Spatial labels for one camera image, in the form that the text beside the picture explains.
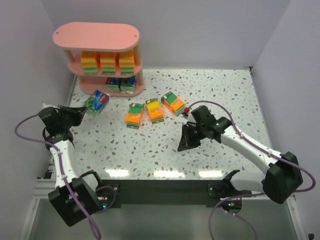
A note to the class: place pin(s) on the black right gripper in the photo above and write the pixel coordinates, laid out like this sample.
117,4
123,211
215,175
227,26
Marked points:
194,132

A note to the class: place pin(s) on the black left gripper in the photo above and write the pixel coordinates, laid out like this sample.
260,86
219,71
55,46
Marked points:
66,116

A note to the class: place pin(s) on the blue Vileda pack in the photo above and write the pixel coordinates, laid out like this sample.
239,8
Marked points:
128,85
113,84
96,103

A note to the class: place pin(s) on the green top sponge box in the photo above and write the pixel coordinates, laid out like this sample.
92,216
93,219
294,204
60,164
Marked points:
173,103
134,116

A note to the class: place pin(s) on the orange three sponge pack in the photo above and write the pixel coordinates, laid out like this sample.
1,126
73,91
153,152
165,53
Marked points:
89,62

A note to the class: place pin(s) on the orange sponge pack barcode sticker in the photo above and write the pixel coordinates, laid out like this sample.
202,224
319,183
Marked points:
126,62

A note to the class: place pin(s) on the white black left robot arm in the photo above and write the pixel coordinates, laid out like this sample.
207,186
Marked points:
74,196

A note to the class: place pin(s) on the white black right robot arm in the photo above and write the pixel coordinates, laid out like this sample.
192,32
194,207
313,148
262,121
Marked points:
280,175

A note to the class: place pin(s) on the pink three tier shelf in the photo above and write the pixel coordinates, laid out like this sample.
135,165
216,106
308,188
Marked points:
75,37

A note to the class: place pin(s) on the yellow top sponge box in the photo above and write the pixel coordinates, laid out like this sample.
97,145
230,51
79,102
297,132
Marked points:
155,110

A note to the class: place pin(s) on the aluminium frame rail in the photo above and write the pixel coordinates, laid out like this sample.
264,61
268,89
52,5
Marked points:
46,184

